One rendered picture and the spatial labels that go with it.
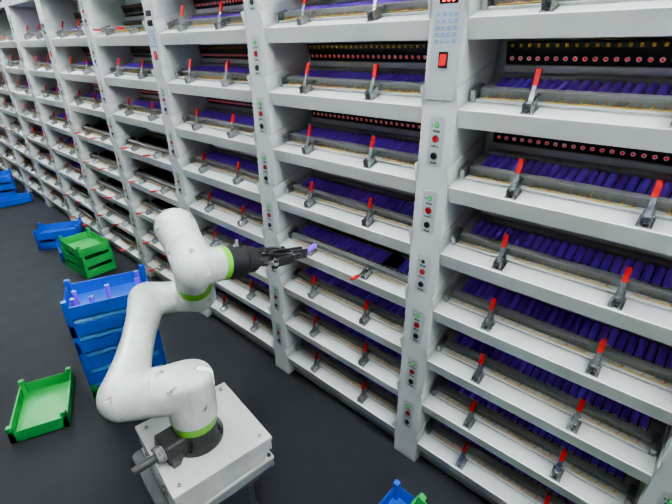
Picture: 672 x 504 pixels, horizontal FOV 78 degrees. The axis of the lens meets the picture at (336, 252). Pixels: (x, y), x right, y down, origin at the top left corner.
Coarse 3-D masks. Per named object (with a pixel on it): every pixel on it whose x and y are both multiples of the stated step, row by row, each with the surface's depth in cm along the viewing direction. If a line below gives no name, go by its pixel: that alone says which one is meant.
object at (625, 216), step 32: (480, 160) 114; (512, 160) 107; (544, 160) 104; (576, 160) 101; (608, 160) 96; (640, 160) 93; (448, 192) 108; (480, 192) 103; (512, 192) 100; (544, 192) 96; (576, 192) 94; (608, 192) 89; (640, 192) 88; (544, 224) 95; (576, 224) 90; (608, 224) 86; (640, 224) 83
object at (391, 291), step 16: (304, 224) 174; (288, 240) 168; (320, 256) 155; (400, 256) 146; (336, 272) 149; (352, 272) 145; (368, 288) 141; (384, 288) 136; (400, 288) 134; (400, 304) 134
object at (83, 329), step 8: (72, 320) 156; (96, 320) 160; (104, 320) 161; (112, 320) 162; (120, 320) 164; (72, 328) 157; (80, 328) 158; (88, 328) 159; (96, 328) 161; (104, 328) 162; (112, 328) 164; (72, 336) 158; (80, 336) 159
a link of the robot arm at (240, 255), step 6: (228, 246) 110; (234, 246) 111; (240, 246) 112; (234, 252) 109; (240, 252) 110; (246, 252) 112; (234, 258) 108; (240, 258) 110; (246, 258) 111; (234, 264) 108; (240, 264) 110; (246, 264) 111; (234, 270) 109; (240, 270) 110; (246, 270) 112; (234, 276) 110; (240, 276) 112
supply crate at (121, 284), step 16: (128, 272) 177; (144, 272) 179; (80, 288) 171; (96, 288) 174; (112, 288) 175; (128, 288) 175; (64, 304) 152; (80, 304) 164; (96, 304) 157; (112, 304) 160
